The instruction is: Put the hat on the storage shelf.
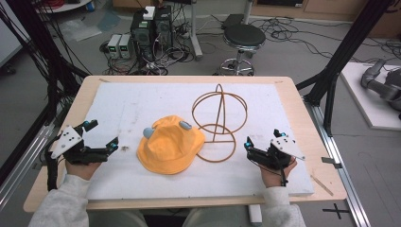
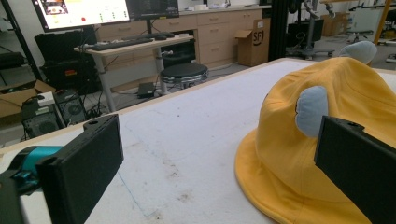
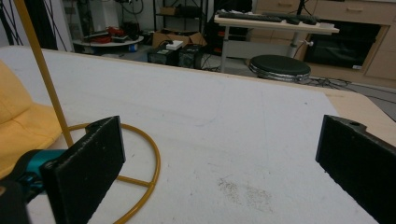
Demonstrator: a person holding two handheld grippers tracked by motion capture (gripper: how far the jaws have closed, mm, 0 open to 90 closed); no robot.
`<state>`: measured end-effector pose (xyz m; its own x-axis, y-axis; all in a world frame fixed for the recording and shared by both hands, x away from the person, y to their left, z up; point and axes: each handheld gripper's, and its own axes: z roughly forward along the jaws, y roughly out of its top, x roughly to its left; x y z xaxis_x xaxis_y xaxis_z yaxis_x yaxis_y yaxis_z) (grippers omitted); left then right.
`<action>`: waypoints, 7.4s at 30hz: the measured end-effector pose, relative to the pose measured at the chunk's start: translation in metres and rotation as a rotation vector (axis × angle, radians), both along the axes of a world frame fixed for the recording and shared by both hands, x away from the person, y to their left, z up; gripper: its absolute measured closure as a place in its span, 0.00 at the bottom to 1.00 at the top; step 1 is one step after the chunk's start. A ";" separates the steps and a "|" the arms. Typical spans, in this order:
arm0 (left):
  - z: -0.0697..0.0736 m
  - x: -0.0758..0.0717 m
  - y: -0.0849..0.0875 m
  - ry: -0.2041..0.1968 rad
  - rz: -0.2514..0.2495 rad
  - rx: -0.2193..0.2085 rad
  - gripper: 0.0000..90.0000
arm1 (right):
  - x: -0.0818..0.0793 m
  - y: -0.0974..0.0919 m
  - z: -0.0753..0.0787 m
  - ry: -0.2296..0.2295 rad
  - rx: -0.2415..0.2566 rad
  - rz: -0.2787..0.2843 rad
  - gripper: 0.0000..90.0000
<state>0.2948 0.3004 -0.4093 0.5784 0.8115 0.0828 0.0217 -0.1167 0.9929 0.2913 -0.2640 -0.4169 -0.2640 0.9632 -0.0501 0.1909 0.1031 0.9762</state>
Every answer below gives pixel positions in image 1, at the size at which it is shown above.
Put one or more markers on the white remote-shaped device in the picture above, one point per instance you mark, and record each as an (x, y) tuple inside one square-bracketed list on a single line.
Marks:
[(255, 214)]

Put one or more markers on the white foam board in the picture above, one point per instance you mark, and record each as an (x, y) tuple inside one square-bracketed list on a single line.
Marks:
[(195, 183)]

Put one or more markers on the person's right hand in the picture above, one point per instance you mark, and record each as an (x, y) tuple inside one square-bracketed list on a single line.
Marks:
[(272, 177)]

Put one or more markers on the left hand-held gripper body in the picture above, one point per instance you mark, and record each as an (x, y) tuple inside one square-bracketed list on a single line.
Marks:
[(78, 153)]

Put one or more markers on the black frame post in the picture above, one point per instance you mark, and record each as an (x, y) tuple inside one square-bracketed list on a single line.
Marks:
[(343, 53), (34, 41)]

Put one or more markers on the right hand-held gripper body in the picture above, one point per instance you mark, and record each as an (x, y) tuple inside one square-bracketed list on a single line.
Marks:
[(277, 156)]

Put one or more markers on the person's left hand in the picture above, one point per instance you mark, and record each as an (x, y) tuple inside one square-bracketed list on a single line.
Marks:
[(80, 170)]

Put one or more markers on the thin wooden stick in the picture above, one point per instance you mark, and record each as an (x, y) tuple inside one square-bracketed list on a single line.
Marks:
[(322, 185)]

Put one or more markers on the blue tape roll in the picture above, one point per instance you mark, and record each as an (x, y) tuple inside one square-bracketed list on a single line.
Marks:
[(90, 6)]

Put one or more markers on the black round stool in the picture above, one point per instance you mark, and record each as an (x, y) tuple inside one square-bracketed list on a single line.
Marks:
[(244, 36)]

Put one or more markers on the orange bucket hat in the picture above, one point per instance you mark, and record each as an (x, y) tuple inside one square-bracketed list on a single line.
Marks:
[(170, 148)]

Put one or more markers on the grey power supply unit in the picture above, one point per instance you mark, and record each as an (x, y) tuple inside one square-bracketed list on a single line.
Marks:
[(125, 45), (114, 45)]

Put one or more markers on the clear plastic sheet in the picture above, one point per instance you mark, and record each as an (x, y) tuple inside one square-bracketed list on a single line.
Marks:
[(80, 30)]

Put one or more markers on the white platform board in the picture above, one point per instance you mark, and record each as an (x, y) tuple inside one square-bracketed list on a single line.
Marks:
[(369, 107)]

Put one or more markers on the white box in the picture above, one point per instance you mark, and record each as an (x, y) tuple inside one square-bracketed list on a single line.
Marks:
[(149, 12)]

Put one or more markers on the aluminium rail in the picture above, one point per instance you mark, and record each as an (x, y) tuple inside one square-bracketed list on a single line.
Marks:
[(337, 164), (22, 164)]

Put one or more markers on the person's leg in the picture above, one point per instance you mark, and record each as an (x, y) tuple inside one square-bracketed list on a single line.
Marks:
[(217, 217)]

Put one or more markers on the black computer tower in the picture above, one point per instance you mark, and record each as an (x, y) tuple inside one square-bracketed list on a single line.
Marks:
[(163, 28), (142, 34)]

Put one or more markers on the metal bracket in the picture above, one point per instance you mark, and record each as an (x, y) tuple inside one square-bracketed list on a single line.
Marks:
[(331, 162)]

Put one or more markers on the grey table leg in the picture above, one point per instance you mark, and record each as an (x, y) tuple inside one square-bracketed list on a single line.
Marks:
[(195, 31)]

